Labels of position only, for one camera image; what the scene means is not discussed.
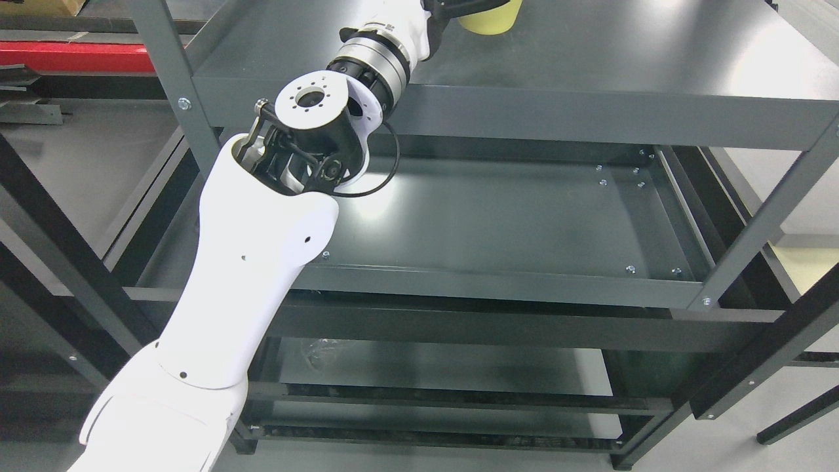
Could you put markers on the red metal beam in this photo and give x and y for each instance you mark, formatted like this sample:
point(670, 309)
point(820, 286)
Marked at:
point(61, 57)

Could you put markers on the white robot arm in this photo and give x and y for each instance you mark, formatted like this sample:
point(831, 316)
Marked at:
point(269, 207)

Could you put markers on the yellow plastic cup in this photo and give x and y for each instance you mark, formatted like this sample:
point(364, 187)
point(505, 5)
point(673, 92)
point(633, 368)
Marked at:
point(494, 21)

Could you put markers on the dark grey metal shelf rack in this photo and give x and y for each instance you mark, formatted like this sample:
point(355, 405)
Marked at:
point(607, 175)

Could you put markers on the black metal shelf rack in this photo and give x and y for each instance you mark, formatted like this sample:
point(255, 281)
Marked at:
point(35, 218)

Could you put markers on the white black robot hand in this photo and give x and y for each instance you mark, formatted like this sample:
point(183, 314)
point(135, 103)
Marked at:
point(414, 29)

